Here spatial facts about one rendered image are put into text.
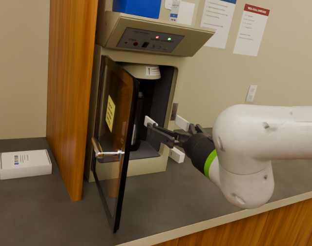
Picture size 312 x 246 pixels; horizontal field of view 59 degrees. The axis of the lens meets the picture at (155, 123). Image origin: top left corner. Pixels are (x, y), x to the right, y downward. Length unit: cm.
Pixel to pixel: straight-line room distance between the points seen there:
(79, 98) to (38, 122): 59
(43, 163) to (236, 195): 70
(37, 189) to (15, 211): 11
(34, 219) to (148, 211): 33
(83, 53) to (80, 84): 8
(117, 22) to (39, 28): 55
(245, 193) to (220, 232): 55
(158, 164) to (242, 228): 41
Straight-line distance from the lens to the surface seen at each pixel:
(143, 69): 96
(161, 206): 96
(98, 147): 67
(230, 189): 58
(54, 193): 97
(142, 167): 108
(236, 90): 186
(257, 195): 58
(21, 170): 104
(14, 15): 124
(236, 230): 117
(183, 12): 88
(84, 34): 75
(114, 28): 78
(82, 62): 76
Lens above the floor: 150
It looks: 20 degrees down
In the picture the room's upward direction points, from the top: 10 degrees clockwise
